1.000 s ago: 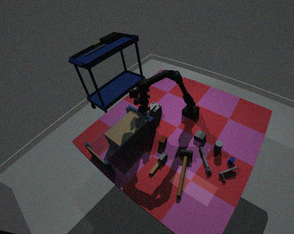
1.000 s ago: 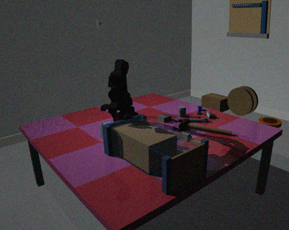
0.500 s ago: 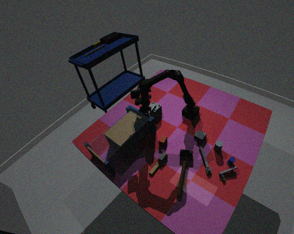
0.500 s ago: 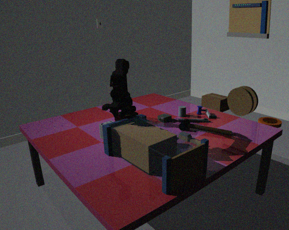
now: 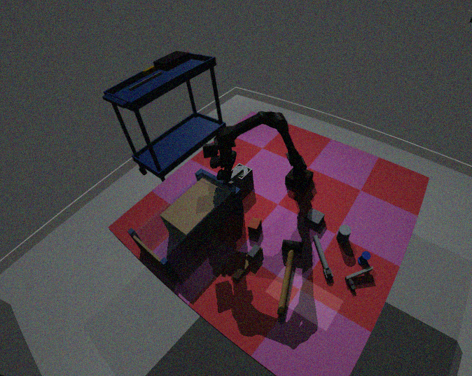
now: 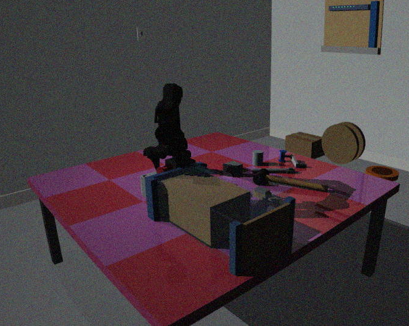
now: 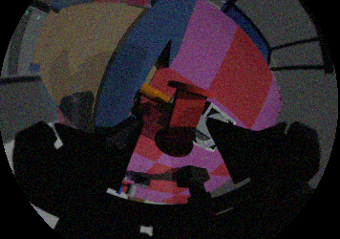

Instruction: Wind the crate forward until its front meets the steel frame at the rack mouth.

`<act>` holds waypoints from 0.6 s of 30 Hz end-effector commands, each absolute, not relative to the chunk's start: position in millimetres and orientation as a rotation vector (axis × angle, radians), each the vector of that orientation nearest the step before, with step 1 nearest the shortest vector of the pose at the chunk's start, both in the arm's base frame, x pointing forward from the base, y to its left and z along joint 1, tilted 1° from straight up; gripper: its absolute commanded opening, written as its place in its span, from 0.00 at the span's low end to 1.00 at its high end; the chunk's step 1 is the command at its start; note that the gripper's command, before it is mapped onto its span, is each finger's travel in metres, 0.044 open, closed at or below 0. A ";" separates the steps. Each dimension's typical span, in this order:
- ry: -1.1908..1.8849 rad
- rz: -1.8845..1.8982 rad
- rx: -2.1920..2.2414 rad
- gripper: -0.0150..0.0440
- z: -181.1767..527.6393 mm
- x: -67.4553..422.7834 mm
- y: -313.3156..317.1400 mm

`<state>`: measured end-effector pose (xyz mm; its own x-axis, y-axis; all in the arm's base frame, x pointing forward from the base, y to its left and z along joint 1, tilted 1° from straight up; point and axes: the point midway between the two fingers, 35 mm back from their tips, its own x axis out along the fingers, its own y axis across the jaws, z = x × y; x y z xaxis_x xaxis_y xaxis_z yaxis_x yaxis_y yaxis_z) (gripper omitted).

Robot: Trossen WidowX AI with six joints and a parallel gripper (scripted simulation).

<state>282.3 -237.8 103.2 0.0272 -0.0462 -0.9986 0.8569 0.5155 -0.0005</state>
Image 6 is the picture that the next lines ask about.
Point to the grey cylinder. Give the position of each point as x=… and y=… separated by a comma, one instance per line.
x=257, y=158

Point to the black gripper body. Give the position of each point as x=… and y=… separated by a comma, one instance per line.
x=180, y=155

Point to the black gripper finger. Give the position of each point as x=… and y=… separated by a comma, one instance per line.
x=155, y=161
x=178, y=163

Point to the black-headed mallet with wooden handle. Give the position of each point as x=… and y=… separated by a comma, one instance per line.
x=263, y=175

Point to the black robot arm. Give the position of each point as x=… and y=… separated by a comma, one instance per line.
x=168, y=121

